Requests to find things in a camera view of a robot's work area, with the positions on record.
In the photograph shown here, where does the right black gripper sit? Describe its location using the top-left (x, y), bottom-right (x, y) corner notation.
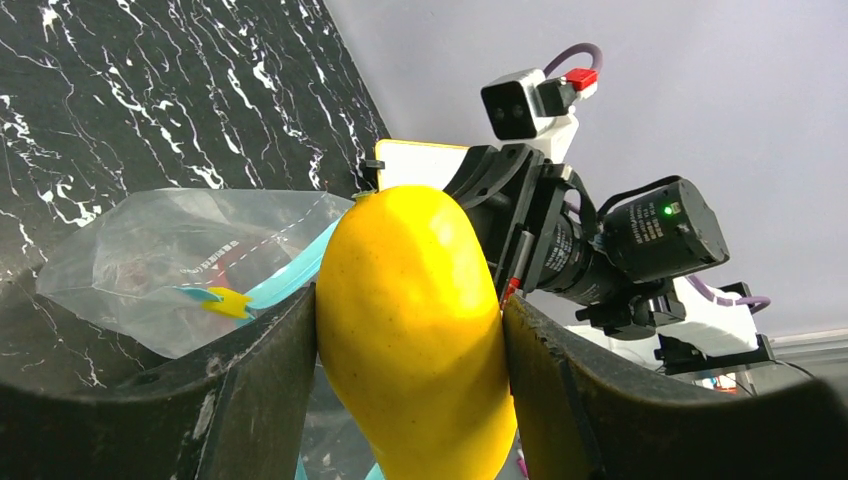
top-left (444, 144), bottom-right (634, 307)

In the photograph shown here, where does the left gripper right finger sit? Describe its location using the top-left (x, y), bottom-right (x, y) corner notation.
top-left (503, 297), bottom-right (847, 479)

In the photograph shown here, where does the white board wooden frame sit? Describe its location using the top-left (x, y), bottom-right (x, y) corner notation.
top-left (375, 139), bottom-right (469, 191)

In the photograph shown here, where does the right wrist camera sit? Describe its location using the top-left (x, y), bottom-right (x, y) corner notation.
top-left (480, 68), bottom-right (599, 163)

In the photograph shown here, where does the yellow mango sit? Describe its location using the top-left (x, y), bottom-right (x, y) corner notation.
top-left (315, 186), bottom-right (516, 479)

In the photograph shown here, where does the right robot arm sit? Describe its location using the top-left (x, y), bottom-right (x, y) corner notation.
top-left (445, 144), bottom-right (775, 379)

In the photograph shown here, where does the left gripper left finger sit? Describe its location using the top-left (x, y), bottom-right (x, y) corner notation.
top-left (1, 286), bottom-right (317, 479)

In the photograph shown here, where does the clear zip top bag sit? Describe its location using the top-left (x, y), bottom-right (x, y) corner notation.
top-left (36, 188), bottom-right (381, 479)

